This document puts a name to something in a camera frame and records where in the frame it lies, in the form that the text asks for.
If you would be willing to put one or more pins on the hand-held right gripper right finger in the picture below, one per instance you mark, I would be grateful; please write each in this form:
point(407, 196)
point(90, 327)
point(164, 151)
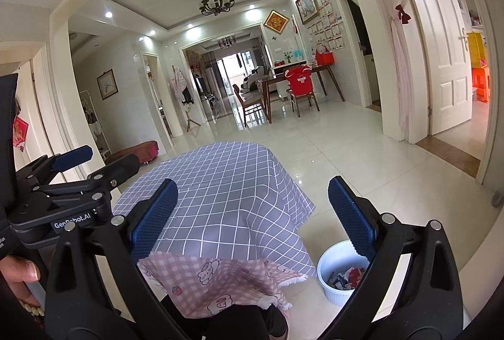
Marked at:
point(352, 218)

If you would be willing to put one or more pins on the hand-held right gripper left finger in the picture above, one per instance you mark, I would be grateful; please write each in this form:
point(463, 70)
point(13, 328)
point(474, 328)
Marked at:
point(155, 218)

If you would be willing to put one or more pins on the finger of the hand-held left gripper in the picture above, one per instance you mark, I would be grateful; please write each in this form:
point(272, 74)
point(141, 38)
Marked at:
point(73, 159)
point(118, 170)

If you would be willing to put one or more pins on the person's left hand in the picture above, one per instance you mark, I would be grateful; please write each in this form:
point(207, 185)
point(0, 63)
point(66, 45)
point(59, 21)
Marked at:
point(19, 277)

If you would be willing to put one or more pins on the maroon bench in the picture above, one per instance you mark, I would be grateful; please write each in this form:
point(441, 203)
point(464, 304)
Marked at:
point(134, 153)

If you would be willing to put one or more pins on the white shelf rack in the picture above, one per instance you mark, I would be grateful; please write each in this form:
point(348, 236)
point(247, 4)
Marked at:
point(92, 119)

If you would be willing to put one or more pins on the pink checked cloth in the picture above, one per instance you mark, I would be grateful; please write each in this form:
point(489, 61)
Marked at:
point(220, 285)

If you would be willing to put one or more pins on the coat stand with clothes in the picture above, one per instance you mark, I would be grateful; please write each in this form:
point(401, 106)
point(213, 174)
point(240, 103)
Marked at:
point(179, 82)

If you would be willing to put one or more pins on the wooden chair with cover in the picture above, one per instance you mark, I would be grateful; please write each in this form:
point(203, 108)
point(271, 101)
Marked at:
point(303, 102)

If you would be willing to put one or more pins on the bare wooden dining chair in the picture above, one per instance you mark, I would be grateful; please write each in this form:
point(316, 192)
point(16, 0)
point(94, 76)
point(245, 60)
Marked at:
point(250, 108)

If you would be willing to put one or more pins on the red chair cover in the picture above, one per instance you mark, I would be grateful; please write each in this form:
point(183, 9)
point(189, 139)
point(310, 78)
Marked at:
point(299, 82)

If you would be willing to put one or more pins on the dark wooden dining table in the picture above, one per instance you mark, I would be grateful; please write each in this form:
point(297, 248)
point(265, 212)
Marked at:
point(275, 78)

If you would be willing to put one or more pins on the grey sofa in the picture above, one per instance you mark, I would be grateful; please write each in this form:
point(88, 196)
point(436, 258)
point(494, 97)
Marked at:
point(252, 80)

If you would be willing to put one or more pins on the red bag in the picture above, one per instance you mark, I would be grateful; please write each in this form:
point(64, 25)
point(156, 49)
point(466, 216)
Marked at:
point(325, 57)

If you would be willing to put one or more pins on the small black chandelier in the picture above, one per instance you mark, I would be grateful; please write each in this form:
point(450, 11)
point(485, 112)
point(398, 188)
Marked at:
point(227, 43)

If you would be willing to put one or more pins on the orange plastic stool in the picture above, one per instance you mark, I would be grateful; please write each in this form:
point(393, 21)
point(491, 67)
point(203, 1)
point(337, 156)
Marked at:
point(480, 84)

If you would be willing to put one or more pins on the white panel door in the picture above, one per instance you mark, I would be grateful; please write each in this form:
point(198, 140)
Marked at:
point(441, 48)

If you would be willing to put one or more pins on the red curtain bow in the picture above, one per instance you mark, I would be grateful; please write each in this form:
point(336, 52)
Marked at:
point(403, 14)

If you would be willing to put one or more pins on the large framed painting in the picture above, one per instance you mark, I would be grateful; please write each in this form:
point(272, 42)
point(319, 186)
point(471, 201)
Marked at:
point(307, 5)

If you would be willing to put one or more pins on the red wall poster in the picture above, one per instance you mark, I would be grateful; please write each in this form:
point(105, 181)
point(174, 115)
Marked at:
point(20, 135)

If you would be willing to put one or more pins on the small framed wall picture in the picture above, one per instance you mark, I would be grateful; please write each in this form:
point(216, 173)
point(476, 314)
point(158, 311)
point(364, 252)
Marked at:
point(107, 85)

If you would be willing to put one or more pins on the wall of paper certificates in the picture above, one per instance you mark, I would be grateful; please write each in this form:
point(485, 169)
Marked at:
point(328, 33)

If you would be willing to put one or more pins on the red gold diamond wall decoration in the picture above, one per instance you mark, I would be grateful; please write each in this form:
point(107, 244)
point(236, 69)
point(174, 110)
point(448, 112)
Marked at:
point(276, 22)

